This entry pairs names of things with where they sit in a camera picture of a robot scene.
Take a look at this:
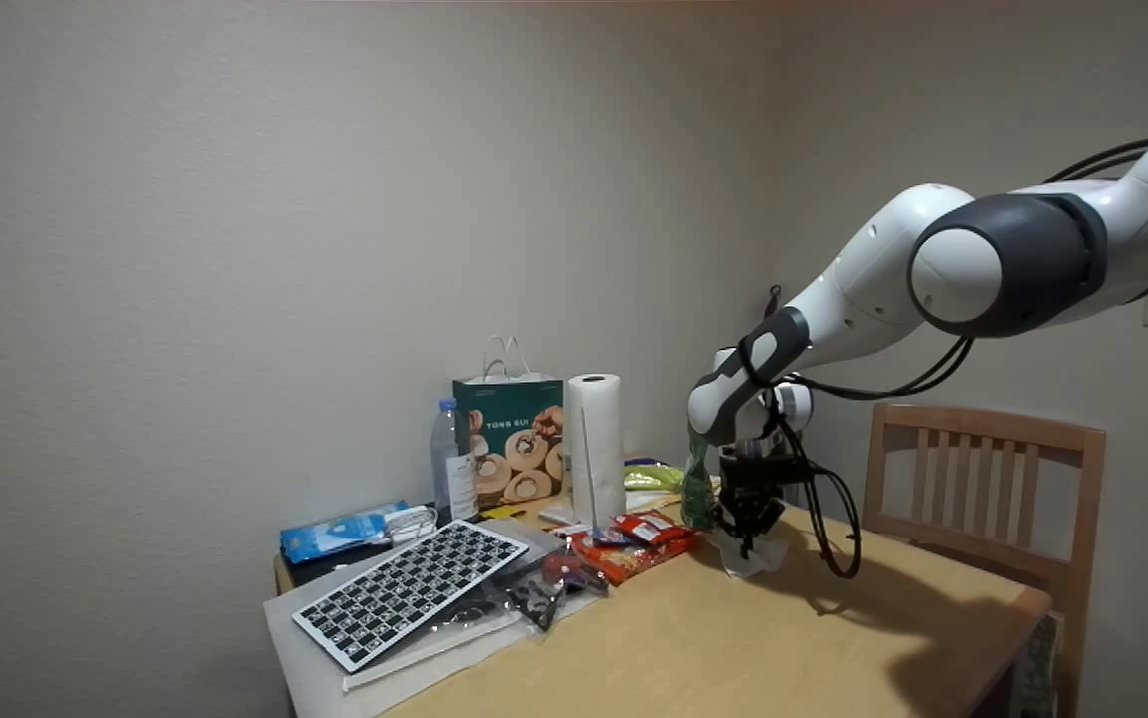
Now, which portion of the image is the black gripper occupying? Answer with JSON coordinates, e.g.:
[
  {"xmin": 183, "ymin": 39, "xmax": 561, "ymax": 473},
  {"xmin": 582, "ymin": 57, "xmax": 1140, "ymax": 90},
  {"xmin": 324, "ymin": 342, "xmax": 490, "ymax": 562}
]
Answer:
[{"xmin": 719, "ymin": 473, "xmax": 788, "ymax": 557}]

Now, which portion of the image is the white paper tissue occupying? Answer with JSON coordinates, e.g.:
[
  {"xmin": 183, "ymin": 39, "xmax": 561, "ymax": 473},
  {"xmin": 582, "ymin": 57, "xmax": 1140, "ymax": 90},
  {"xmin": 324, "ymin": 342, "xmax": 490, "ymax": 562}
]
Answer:
[{"xmin": 719, "ymin": 528, "xmax": 794, "ymax": 580}]

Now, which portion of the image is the blue tissue pack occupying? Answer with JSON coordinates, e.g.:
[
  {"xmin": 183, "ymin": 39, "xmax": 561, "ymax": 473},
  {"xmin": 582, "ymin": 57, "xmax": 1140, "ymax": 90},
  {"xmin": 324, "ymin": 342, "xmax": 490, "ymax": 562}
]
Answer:
[{"xmin": 276, "ymin": 499, "xmax": 436, "ymax": 580}]

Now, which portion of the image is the green glass bottle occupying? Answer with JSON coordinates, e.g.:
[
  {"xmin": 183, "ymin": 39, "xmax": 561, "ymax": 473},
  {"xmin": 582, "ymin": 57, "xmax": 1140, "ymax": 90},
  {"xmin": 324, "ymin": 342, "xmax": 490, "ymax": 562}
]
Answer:
[{"xmin": 678, "ymin": 441, "xmax": 721, "ymax": 536}]

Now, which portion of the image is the yellow green package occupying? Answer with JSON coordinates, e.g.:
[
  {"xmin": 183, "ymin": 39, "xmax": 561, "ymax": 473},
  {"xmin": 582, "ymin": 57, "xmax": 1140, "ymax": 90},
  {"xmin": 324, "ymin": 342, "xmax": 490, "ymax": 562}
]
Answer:
[{"xmin": 622, "ymin": 459, "xmax": 684, "ymax": 499}]

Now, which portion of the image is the red snack package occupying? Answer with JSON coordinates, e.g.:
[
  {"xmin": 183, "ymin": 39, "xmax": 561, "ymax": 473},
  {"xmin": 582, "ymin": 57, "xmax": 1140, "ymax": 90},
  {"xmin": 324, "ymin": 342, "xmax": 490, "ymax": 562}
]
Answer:
[{"xmin": 571, "ymin": 508, "xmax": 700, "ymax": 590}]

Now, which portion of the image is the white paper towel roll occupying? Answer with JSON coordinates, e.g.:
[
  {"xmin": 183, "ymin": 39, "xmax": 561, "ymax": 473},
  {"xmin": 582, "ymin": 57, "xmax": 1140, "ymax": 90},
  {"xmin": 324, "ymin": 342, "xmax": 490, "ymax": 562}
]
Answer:
[{"xmin": 561, "ymin": 367, "xmax": 630, "ymax": 540}]

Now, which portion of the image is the wooden slatted chair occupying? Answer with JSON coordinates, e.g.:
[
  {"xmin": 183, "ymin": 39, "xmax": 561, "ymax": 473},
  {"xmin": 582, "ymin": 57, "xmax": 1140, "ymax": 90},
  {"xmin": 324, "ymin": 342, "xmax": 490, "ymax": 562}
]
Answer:
[{"xmin": 858, "ymin": 398, "xmax": 1113, "ymax": 718}]

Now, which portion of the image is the green pastry print gift bag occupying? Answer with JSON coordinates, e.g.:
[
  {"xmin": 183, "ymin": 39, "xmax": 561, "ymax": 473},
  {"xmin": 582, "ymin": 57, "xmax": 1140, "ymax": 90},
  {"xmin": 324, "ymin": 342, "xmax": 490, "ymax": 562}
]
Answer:
[{"xmin": 452, "ymin": 355, "xmax": 571, "ymax": 519}]

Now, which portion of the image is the clear plastic water bottle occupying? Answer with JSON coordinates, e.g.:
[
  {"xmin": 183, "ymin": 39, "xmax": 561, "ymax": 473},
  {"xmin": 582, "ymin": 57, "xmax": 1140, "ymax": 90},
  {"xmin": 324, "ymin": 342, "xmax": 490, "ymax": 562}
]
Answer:
[{"xmin": 429, "ymin": 395, "xmax": 484, "ymax": 528}]

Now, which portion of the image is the grey patterned cloth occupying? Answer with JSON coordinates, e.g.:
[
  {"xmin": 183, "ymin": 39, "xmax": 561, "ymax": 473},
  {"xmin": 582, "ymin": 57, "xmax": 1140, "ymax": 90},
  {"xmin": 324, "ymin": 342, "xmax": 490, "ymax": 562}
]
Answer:
[{"xmin": 1004, "ymin": 610, "xmax": 1066, "ymax": 718}]

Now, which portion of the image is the black white checkerboard board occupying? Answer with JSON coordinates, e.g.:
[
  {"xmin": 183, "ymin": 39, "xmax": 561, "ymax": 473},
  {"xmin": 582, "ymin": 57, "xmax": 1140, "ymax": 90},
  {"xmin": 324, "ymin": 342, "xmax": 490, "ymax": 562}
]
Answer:
[{"xmin": 290, "ymin": 519, "xmax": 535, "ymax": 677}]

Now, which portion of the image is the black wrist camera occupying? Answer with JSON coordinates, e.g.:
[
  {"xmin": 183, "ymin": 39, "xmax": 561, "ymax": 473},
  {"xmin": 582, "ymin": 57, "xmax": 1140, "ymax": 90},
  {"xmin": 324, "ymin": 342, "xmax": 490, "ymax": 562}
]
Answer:
[{"xmin": 713, "ymin": 447, "xmax": 817, "ymax": 489}]

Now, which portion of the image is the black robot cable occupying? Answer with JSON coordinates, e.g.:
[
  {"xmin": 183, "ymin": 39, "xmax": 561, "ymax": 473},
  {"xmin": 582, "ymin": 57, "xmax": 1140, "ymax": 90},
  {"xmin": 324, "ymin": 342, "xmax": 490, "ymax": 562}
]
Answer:
[{"xmin": 731, "ymin": 117, "xmax": 1148, "ymax": 581}]

